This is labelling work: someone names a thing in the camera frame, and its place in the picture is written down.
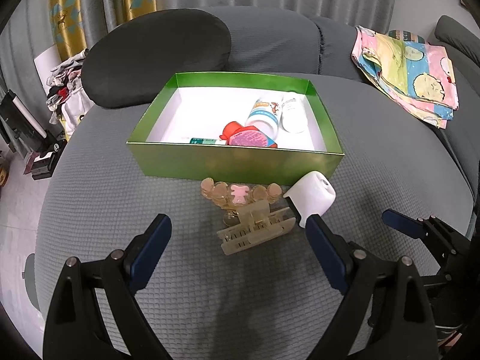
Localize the grey sofa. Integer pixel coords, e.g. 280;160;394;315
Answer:
34;5;480;360

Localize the pile of clothes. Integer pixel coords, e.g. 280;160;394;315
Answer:
46;48;92;141

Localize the beige rectangular hair clip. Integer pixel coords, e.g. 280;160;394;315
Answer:
217;199;296;257

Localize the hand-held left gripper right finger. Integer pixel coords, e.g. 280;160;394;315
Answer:
304;213;439;360

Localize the colourful printed blanket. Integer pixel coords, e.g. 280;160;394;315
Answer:
351;25;460;130

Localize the green cardboard box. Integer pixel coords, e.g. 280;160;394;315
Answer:
125;72;345;186

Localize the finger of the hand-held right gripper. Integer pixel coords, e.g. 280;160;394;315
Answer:
382;209;452;256

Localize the black device with white roll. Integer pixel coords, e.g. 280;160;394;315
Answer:
0;89;49;154

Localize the plain white pill bottle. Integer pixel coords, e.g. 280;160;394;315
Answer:
280;95;309;134

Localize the small black device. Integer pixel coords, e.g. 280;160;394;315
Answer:
23;140;68;181

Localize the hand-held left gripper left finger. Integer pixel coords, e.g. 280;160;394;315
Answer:
43;214;173;360

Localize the white board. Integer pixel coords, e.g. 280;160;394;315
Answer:
34;44;64;83

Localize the red bottle pink label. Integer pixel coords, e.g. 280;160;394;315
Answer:
218;121;279;149

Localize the white bottle cartoon label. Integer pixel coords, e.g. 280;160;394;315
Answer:
245;97;283;137

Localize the white plug-in device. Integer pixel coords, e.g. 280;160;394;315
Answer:
283;171;337;229

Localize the beige round-bead hair clip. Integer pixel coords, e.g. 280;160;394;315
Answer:
200;177;284;226

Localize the dark grey cushion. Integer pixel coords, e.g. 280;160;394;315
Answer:
80;8;233;109

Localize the small green white bottle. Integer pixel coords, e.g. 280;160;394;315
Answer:
182;137;228;146

